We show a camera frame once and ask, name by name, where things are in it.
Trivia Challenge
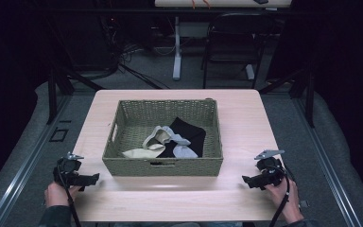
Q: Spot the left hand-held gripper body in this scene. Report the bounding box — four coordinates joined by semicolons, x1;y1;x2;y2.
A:
52;151;91;192

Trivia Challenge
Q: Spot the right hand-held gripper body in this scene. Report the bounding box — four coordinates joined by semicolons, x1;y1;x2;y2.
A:
253;149;287;191

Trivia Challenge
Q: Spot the person's left hand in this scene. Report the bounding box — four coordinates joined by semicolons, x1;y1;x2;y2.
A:
43;182;83;209

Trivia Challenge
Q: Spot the person's right hand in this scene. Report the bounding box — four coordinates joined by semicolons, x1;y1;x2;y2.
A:
264;178;305;225

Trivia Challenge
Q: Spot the black floor socket plate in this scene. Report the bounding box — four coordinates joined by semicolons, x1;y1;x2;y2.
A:
48;127;70;144

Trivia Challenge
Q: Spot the green woven basket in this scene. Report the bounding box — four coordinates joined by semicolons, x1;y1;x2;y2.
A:
102;97;225;178

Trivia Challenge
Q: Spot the grey sock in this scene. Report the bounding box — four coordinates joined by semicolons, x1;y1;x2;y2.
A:
162;125;199;160

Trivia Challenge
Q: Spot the black cloth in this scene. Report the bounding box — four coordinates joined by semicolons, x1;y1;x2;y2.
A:
156;116;208;159

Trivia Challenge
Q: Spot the beige grey-trimmed sock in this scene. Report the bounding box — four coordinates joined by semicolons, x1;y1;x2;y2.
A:
142;125;173;151

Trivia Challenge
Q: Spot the black metal stand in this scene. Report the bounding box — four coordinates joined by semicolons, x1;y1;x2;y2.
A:
44;61;106;126
258;65;317;129

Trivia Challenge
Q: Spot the black folding chair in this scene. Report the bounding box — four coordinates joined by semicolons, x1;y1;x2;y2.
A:
200;11;278;91

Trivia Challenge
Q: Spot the white desk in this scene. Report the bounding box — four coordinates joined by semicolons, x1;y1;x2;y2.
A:
153;0;293;81

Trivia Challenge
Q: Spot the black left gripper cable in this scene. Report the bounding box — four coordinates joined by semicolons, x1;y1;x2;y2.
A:
56;159;83;227

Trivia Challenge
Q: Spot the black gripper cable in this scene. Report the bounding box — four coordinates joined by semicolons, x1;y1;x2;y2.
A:
56;159;83;227
266;166;294;227

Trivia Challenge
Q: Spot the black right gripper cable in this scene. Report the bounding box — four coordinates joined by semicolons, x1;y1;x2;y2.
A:
266;166;294;227

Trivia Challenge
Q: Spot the metal floor rail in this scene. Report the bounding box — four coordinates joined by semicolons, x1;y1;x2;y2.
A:
0;94;74;227
291;94;363;227

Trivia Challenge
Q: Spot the bundle of floor cables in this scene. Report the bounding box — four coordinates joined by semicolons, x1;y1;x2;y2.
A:
98;15;173;91

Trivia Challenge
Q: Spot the orange cable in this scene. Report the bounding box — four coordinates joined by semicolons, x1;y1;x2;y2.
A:
190;0;213;9

